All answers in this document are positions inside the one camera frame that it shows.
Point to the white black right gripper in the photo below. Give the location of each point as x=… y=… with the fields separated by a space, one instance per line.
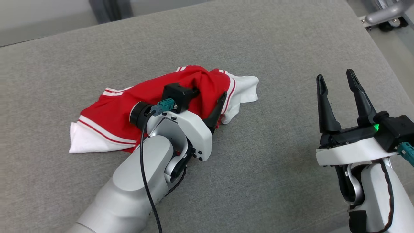
x=349 y=152

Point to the red jersey with white sleeves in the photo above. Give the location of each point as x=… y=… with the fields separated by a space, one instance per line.
x=113 y=113

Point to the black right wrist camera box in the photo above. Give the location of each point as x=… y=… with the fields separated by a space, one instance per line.
x=397 y=129

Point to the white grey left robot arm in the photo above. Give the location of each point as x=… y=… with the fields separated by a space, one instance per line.
x=129 y=194

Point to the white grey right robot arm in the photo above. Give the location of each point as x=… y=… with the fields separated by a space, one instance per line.
x=372 y=194

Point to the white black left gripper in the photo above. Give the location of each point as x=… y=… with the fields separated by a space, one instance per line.
x=194 y=129

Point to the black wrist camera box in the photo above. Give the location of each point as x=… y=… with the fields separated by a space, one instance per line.
x=176 y=94
x=397 y=129

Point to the grey metal frame with casters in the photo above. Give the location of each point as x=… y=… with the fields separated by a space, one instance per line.
x=385 y=13

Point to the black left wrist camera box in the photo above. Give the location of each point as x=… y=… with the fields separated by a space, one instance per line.
x=176 y=94

